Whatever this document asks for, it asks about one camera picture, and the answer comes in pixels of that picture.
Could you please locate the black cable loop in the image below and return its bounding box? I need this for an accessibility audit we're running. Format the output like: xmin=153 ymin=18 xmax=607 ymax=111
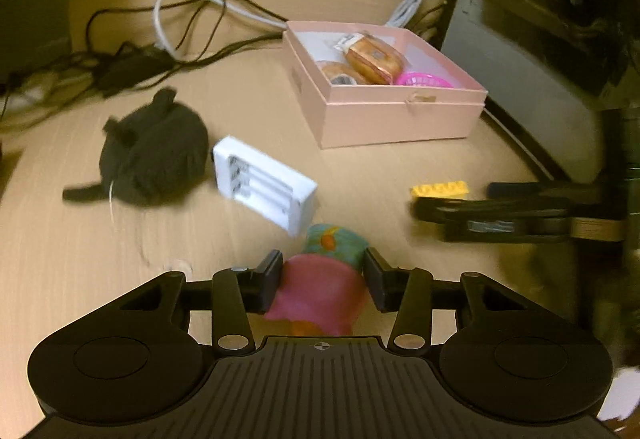
xmin=84 ymin=0 xmax=286 ymax=70

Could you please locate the pink plastic toy strainer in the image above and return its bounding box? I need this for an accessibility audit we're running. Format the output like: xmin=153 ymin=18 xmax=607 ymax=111
xmin=394 ymin=72 xmax=452 ymax=88

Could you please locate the black plush toy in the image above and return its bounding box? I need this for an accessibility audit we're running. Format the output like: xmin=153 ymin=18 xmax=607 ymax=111
xmin=62 ymin=87 xmax=209 ymax=206

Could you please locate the black power adapter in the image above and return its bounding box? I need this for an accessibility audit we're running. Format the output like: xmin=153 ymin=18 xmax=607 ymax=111
xmin=92 ymin=46 xmax=175 ymax=96

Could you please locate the pink and teal bird toy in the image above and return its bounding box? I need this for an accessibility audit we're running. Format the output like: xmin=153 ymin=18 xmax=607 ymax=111
xmin=265 ymin=223 xmax=369 ymax=336

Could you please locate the white thick cable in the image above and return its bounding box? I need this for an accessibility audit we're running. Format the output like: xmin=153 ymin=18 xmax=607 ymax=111
xmin=152 ymin=0 xmax=290 ymax=62

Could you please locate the pink cardboard box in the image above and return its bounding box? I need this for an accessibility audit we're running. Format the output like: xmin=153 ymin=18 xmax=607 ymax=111
xmin=282 ymin=21 xmax=487 ymax=148

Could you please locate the packaged sliced bread loaf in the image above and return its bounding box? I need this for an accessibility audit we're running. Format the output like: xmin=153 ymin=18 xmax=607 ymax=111
xmin=334 ymin=32 xmax=406 ymax=84

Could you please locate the round bun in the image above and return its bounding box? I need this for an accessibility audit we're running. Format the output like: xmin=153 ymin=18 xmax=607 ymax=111
xmin=317 ymin=61 xmax=370 ymax=86

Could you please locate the yellow toy brick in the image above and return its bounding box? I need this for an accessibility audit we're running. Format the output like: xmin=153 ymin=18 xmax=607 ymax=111
xmin=410 ymin=181 xmax=469 ymax=198

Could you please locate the computer tower case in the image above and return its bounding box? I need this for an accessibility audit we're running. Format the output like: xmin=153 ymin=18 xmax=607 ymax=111
xmin=437 ymin=0 xmax=639 ymax=182

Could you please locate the white battery charger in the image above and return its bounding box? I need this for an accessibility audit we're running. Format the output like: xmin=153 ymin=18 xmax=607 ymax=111
xmin=212 ymin=136 xmax=318 ymax=237

